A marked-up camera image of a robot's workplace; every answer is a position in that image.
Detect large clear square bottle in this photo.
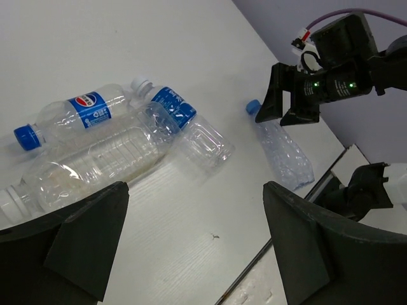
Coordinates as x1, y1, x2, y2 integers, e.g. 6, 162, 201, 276
1, 102, 181, 228

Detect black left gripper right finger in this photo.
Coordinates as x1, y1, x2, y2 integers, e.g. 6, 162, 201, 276
263, 182, 406, 304

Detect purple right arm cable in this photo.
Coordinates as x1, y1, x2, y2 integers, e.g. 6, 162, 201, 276
307, 8, 407, 32

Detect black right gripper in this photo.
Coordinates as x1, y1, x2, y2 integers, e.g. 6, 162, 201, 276
255, 60, 373, 126

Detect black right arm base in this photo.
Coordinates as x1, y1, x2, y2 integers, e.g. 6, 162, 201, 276
313, 162, 406, 222

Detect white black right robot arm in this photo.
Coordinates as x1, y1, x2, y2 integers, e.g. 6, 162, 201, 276
255, 9, 406, 126

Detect crushed bluish blue cap bottle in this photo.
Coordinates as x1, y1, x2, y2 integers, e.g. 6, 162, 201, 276
245, 100, 315, 191

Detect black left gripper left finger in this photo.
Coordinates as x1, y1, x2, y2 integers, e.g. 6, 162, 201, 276
1, 182, 129, 304

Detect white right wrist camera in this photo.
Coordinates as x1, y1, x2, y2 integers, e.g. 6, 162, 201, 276
291, 28, 322, 74

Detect blue cap Pepsi bottle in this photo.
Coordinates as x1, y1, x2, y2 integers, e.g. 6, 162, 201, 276
13, 84, 132, 151

